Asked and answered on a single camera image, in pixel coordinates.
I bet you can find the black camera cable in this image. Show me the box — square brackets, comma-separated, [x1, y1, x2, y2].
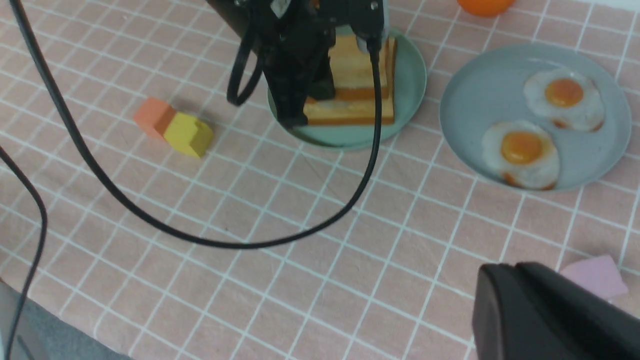
[8, 0, 383, 250]

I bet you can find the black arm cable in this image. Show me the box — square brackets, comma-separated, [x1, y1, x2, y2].
[0, 22, 266, 360]

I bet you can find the yellow block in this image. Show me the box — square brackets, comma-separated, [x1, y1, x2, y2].
[163, 112, 214, 158]

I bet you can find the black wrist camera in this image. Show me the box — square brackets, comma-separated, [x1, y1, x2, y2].
[347, 0, 390, 53]

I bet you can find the green center plate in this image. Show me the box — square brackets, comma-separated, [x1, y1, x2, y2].
[285, 28, 428, 151]

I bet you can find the orange fruit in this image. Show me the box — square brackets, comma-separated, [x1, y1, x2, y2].
[457, 0, 515, 18]

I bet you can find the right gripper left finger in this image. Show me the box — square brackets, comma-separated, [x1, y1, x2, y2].
[472, 264, 586, 360]

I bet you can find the pink checkered tablecloth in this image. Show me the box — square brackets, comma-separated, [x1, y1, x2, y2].
[0, 0, 639, 360]

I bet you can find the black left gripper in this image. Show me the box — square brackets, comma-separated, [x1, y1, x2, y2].
[206, 0, 351, 129]

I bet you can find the orange block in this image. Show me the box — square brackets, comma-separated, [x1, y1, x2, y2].
[133, 96, 177, 141]

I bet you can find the grey egg plate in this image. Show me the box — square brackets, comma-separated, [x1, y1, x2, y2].
[439, 43, 633, 192]

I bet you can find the fried egg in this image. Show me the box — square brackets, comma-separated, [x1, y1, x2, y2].
[523, 67, 606, 132]
[303, 99, 377, 116]
[481, 120, 561, 191]

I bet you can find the toast slice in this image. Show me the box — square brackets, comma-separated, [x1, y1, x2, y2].
[303, 98, 377, 126]
[328, 34, 397, 101]

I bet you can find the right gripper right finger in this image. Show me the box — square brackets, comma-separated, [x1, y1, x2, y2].
[515, 262, 639, 360]

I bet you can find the pink block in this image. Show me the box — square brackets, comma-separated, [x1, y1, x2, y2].
[558, 255, 629, 301]

